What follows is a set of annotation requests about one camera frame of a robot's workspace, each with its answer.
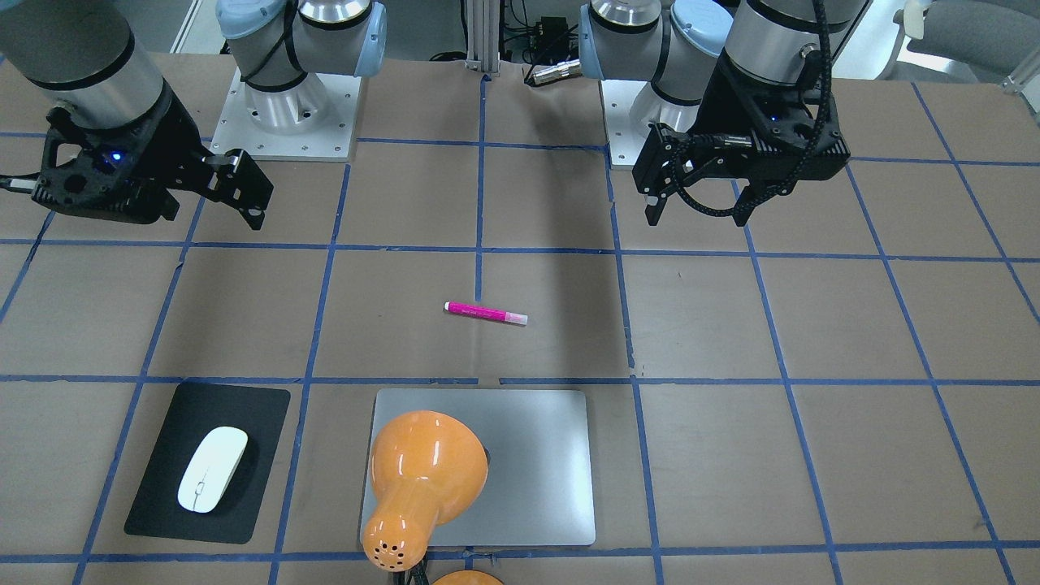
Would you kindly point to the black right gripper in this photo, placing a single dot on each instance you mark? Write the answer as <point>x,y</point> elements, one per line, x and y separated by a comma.
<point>172,128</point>

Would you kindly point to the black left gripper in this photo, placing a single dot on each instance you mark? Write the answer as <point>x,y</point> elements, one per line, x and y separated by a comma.
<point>720,104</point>

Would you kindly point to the pink highlighter pen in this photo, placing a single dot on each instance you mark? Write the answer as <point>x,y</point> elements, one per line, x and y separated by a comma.
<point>485,313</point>

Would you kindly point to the white computer mouse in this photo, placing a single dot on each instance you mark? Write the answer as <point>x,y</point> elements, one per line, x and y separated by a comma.
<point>211,469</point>

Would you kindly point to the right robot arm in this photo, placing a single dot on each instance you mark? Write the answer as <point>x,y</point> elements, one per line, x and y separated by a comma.
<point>84,54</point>

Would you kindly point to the black mousepad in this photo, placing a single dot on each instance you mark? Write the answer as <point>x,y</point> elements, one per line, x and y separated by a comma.
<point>195,409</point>

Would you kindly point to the silver laptop notebook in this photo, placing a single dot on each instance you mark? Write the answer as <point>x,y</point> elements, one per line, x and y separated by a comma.
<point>540,487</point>

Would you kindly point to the orange desk lamp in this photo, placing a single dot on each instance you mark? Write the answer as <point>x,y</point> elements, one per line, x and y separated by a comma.
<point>425,469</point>

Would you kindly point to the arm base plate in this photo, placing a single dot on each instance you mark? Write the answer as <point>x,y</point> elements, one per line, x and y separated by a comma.
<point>312,122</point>
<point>629,106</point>

